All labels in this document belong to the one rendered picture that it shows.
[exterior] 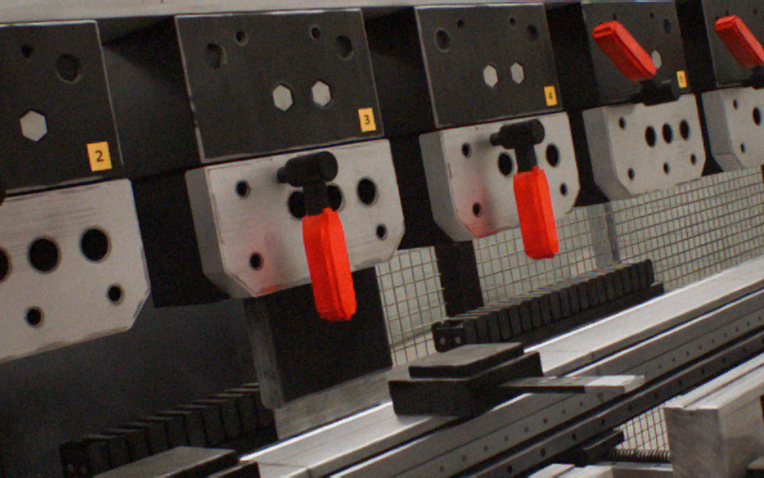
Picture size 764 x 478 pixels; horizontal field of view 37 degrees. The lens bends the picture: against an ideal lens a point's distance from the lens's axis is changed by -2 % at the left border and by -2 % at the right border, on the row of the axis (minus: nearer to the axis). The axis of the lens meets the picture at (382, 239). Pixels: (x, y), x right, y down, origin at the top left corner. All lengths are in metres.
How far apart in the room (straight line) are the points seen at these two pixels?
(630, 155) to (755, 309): 0.79
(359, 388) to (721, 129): 0.49
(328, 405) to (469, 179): 0.18
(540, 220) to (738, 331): 0.91
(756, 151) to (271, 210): 0.61
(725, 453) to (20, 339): 0.71
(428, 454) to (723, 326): 0.61
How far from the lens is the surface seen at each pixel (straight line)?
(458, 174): 0.80
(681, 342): 1.55
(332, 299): 0.67
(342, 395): 0.77
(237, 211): 0.67
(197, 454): 0.97
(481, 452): 1.23
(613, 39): 0.92
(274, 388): 0.73
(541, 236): 0.81
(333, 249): 0.66
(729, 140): 1.13
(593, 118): 0.96
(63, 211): 0.61
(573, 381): 1.13
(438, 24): 0.82
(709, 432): 1.11
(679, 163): 1.04
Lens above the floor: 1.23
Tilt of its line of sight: 3 degrees down
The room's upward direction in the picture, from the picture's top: 10 degrees counter-clockwise
